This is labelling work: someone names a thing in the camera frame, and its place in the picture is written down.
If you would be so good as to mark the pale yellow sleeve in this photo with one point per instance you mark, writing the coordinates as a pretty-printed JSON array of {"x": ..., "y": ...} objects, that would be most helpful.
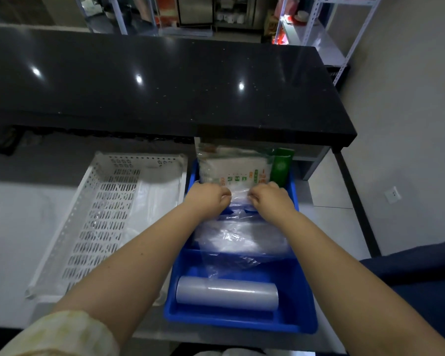
[{"x": 59, "y": 335}]

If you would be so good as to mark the clear plastic bag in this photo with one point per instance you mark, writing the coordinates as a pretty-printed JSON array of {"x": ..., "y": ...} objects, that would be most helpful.
[{"x": 241, "y": 233}]

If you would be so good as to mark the person's right hand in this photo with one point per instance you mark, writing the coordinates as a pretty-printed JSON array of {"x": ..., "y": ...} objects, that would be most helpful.
[{"x": 272, "y": 202}]

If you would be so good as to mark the green packet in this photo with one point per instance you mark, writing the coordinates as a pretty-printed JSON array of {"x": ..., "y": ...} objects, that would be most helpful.
[{"x": 280, "y": 166}]

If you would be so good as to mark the white perforated plastic basket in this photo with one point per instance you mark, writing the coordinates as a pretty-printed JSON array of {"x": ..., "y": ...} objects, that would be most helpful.
[{"x": 107, "y": 218}]

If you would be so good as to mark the clear plastic sheet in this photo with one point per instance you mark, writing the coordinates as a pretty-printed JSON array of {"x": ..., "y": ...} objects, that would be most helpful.
[{"x": 148, "y": 207}]

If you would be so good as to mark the white printed packet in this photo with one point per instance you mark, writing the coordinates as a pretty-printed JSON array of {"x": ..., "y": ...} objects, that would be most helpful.
[{"x": 233, "y": 164}]

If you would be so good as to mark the person's right forearm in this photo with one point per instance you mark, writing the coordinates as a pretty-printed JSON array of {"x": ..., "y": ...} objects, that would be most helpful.
[{"x": 356, "y": 292}]

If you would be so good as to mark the person's left forearm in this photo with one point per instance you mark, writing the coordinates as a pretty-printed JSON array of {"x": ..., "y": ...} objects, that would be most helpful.
[{"x": 133, "y": 270}]

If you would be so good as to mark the white metal shelving rack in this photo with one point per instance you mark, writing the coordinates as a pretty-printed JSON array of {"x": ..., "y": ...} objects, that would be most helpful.
[{"x": 319, "y": 29}]

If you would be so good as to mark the dark blue fabric seat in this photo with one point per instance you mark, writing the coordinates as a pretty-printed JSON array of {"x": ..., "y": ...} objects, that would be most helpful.
[{"x": 422, "y": 281}]

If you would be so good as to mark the blue plastic tray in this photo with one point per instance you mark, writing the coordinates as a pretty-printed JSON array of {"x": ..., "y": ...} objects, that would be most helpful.
[{"x": 241, "y": 292}]

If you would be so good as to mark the person's left hand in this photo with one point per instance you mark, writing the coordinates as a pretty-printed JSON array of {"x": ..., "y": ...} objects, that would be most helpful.
[{"x": 207, "y": 200}]

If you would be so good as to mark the roll of clear plastic bags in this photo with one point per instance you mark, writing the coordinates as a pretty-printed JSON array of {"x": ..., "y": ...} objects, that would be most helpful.
[{"x": 227, "y": 293}]

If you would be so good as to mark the black counter shelf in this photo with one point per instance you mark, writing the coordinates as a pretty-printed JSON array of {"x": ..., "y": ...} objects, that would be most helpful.
[{"x": 163, "y": 85}]

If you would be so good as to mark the person's right fingers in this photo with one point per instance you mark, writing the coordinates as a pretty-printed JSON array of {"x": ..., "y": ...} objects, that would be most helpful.
[{"x": 255, "y": 198}]

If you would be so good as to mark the person's left fingers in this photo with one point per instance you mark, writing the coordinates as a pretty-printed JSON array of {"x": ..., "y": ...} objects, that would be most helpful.
[{"x": 224, "y": 198}]

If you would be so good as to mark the white wall socket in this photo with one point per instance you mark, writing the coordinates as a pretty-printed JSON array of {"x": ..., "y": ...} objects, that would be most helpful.
[{"x": 392, "y": 194}]

